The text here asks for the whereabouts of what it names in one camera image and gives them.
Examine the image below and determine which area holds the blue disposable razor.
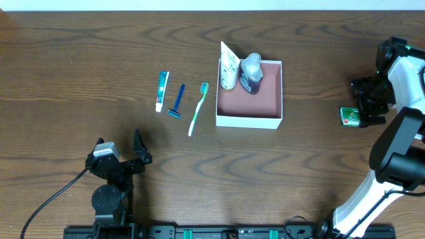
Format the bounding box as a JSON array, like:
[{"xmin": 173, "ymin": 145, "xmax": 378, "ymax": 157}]
[{"xmin": 167, "ymin": 84, "xmax": 185, "ymax": 119}]

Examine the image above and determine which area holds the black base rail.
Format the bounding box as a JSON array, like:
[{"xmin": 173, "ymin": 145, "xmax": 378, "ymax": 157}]
[{"xmin": 62, "ymin": 222, "xmax": 396, "ymax": 239}]

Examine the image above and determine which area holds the white cardboard box pink inside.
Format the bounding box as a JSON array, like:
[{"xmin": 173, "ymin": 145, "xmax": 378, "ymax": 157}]
[{"xmin": 215, "ymin": 60, "xmax": 284, "ymax": 129}]

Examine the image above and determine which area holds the green white soap box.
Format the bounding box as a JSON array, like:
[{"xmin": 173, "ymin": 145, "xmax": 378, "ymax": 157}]
[{"xmin": 339, "ymin": 107, "xmax": 361, "ymax": 127}]

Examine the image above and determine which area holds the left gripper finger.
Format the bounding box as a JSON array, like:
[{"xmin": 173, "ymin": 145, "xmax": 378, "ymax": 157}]
[
  {"xmin": 133, "ymin": 128, "xmax": 153, "ymax": 165},
  {"xmin": 95, "ymin": 137, "xmax": 104, "ymax": 147}
]

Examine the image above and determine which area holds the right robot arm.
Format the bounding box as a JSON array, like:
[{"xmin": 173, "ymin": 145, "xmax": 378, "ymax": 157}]
[{"xmin": 317, "ymin": 37, "xmax": 424, "ymax": 238}]

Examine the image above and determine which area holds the blue soap pump bottle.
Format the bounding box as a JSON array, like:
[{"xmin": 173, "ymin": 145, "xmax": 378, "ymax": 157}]
[{"xmin": 239, "ymin": 53, "xmax": 263, "ymax": 95}]

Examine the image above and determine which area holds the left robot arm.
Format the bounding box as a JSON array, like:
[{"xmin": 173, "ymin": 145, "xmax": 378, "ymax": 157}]
[{"xmin": 86, "ymin": 129, "xmax": 153, "ymax": 226}]

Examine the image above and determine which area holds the white lotion tube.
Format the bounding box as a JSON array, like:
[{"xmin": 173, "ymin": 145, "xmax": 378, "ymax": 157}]
[{"xmin": 220, "ymin": 42, "xmax": 240, "ymax": 90}]

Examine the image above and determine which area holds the green white toothpaste tube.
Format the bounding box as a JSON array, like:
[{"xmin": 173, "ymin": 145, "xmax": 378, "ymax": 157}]
[{"xmin": 155, "ymin": 71, "xmax": 170, "ymax": 113}]

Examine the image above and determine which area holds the green white toothbrush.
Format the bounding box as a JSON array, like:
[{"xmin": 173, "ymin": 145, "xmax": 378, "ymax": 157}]
[{"xmin": 188, "ymin": 82, "xmax": 209, "ymax": 137}]

